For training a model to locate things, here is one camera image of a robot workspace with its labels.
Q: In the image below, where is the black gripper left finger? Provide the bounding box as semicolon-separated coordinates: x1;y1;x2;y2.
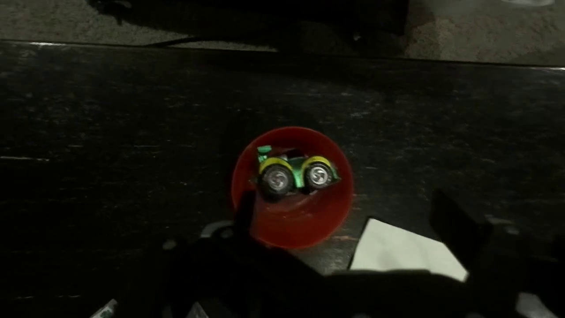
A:
232;189;259;236

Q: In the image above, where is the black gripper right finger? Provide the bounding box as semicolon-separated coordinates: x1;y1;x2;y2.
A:
432;187;497;279

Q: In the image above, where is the red bowl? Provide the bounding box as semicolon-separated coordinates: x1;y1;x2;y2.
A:
229;123;356;251

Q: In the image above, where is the green yellow toy car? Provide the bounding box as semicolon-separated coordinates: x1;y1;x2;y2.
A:
254;143;342;199

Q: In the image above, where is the white paper napkin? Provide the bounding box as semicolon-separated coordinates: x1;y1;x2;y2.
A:
347;217;469;284

